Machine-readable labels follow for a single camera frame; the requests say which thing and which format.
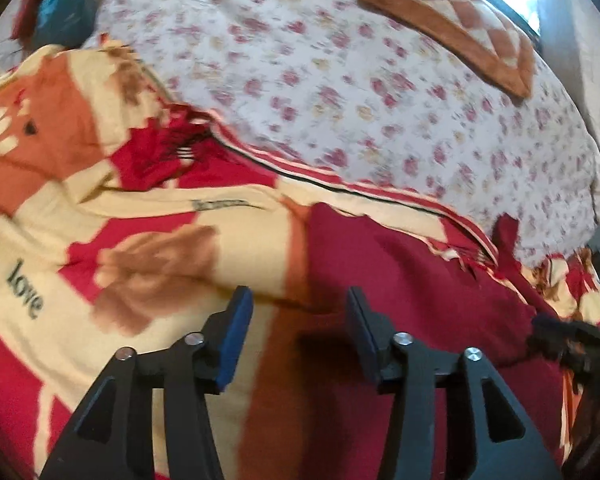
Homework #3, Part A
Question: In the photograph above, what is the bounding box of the blue plastic bag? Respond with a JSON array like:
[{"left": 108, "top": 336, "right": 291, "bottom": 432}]
[{"left": 32, "top": 0, "right": 98, "bottom": 48}]

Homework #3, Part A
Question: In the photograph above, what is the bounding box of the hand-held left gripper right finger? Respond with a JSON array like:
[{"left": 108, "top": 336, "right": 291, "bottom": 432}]
[{"left": 346, "top": 286, "right": 563, "bottom": 480}]

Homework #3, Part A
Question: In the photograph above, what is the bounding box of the orange checkered cushion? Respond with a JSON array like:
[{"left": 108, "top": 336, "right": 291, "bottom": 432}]
[{"left": 357, "top": 0, "right": 536, "bottom": 100}]

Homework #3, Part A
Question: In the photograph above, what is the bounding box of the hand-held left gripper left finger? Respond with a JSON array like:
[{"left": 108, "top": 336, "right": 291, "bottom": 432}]
[{"left": 40, "top": 285, "right": 255, "bottom": 480}]

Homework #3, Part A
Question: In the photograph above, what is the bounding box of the beige curtain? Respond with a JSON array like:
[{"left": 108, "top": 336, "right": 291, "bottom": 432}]
[{"left": 545, "top": 0, "right": 600, "bottom": 231}]

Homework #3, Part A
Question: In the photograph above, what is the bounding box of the white floral quilt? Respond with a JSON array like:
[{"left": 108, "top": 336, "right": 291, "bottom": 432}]
[{"left": 82, "top": 0, "right": 600, "bottom": 268}]

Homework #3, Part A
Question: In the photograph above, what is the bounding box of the red orange printed blanket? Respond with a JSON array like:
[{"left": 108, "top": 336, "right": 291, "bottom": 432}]
[{"left": 0, "top": 45, "right": 600, "bottom": 480}]

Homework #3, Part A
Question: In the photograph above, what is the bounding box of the dark red cloth garment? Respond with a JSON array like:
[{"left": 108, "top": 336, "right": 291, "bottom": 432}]
[{"left": 300, "top": 202, "right": 568, "bottom": 468}]

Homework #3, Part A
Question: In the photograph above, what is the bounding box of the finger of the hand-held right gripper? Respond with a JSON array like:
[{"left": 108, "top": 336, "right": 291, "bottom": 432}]
[{"left": 527, "top": 312, "right": 600, "bottom": 376}]

